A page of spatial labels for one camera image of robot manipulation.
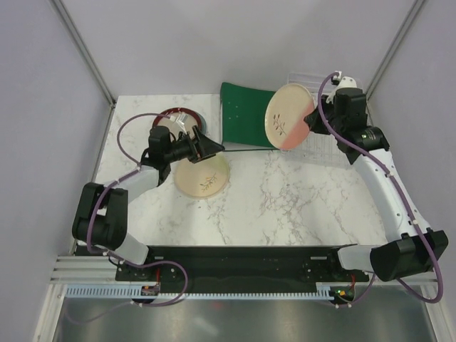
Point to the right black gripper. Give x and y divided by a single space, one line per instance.
315 125

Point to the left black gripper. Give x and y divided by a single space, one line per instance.
208 147

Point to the pale green plate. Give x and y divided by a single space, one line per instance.
204 179

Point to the pink and cream plate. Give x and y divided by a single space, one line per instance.
284 122

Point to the red rimmed cream plate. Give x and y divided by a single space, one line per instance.
197 119

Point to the dark rimmed beige plate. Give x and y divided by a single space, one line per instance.
163 119

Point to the grey-blue plate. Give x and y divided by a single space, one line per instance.
203 124

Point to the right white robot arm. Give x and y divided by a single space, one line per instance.
412 246

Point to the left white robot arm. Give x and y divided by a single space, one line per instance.
101 219

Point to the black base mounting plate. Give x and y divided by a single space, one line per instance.
241 265

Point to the white wire dish rack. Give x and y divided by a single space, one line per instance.
316 149

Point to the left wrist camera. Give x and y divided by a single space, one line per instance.
178 121

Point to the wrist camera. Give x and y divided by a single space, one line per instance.
340 82
178 121

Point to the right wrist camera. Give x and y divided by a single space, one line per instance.
340 82

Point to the green ring binder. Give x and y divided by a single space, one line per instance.
243 110

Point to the right aluminium corner post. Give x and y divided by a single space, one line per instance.
398 39

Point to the aluminium corner post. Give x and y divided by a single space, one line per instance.
75 35
398 39

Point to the white slotted cable duct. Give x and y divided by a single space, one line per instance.
105 291

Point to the left aluminium corner post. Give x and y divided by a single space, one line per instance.
75 35

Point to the aluminium frame rail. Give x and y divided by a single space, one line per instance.
83 269

